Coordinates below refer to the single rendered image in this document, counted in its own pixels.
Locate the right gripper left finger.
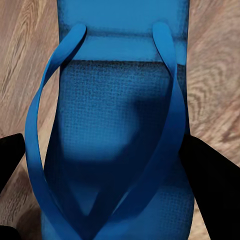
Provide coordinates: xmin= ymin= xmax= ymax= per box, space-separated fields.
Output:
xmin=0 ymin=133 xmax=26 ymax=193

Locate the sandal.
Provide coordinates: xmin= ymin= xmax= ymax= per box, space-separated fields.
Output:
xmin=24 ymin=0 xmax=195 ymax=240

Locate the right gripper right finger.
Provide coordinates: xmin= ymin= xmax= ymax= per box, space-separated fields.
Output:
xmin=178 ymin=134 xmax=240 ymax=240

